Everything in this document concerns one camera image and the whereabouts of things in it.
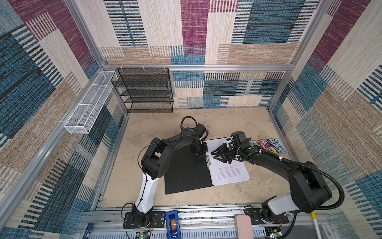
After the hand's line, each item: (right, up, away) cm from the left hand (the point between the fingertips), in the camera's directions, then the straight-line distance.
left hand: (207, 154), depth 93 cm
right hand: (+2, +1, -10) cm, 10 cm away
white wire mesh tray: (-69, +20, -13) cm, 73 cm away
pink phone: (+15, -29, -24) cm, 40 cm away
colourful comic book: (+43, +5, +4) cm, 43 cm away
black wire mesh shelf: (-44, +43, +17) cm, 64 cm away
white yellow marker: (+50, -27, -21) cm, 60 cm away
